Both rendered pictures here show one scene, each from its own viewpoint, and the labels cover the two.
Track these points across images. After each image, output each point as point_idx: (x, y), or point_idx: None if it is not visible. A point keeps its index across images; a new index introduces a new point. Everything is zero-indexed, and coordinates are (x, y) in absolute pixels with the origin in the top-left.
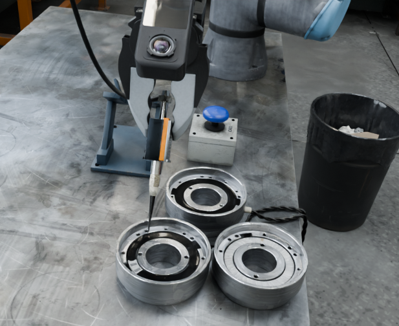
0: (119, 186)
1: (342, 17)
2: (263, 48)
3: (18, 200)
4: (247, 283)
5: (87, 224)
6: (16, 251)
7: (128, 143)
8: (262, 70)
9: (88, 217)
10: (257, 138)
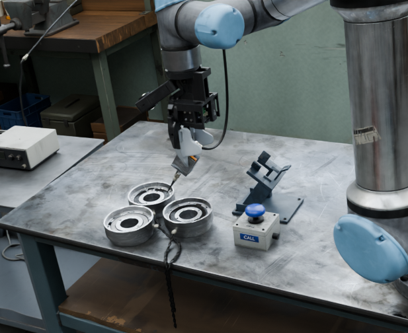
0: (230, 200)
1: (375, 267)
2: None
3: (231, 172)
4: (113, 211)
5: (201, 190)
6: (192, 174)
7: (274, 203)
8: (405, 289)
9: (206, 190)
10: (269, 265)
